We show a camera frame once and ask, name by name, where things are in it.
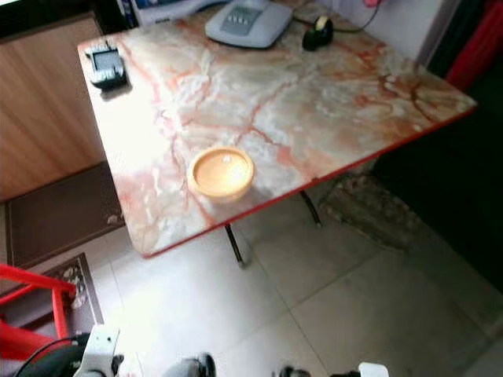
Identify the brown doormat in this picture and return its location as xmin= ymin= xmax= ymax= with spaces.
xmin=0 ymin=161 xmax=127 ymax=269

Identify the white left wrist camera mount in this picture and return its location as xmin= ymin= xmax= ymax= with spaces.
xmin=80 ymin=324 xmax=120 ymax=377

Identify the robot right leg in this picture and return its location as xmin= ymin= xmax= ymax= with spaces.
xmin=277 ymin=364 xmax=315 ymax=377

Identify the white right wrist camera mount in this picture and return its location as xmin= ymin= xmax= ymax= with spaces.
xmin=358 ymin=362 xmax=389 ymax=377

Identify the marble-top table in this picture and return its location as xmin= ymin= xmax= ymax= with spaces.
xmin=78 ymin=0 xmax=477 ymax=268

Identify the blue white carton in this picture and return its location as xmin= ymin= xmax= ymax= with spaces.
xmin=118 ymin=0 xmax=229 ymax=24

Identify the red fabric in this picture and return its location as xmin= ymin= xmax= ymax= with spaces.
xmin=446 ymin=0 xmax=503 ymax=91

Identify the robot leg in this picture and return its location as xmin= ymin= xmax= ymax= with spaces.
xmin=163 ymin=353 xmax=217 ymax=377
xmin=277 ymin=364 xmax=315 ymax=377

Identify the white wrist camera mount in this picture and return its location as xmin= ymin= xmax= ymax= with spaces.
xmin=358 ymin=362 xmax=389 ymax=377
xmin=80 ymin=324 xmax=120 ymax=377

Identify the brown floral-edged rug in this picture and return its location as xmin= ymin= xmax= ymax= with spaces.
xmin=39 ymin=253 xmax=105 ymax=331

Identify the black handheld device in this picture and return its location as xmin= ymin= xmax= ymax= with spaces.
xmin=86 ymin=42 xmax=129 ymax=89

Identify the wooden cabinet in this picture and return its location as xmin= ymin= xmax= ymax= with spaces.
xmin=0 ymin=30 xmax=107 ymax=201

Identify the grey desk appliance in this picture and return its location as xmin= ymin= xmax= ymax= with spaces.
xmin=205 ymin=0 xmax=293 ymax=49

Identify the robot left leg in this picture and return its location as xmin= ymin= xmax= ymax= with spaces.
xmin=163 ymin=353 xmax=217 ymax=377

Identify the black tape dispenser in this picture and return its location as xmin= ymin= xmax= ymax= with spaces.
xmin=303 ymin=14 xmax=335 ymax=52

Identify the orange round bowl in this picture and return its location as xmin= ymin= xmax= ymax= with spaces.
xmin=187 ymin=146 xmax=255 ymax=204

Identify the thin black table cable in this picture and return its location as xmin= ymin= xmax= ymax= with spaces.
xmin=292 ymin=4 xmax=378 ymax=35

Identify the grey patterned mat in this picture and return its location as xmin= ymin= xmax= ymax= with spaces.
xmin=318 ymin=173 xmax=425 ymax=252

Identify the red plastic stool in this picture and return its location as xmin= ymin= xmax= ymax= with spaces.
xmin=0 ymin=265 xmax=77 ymax=362

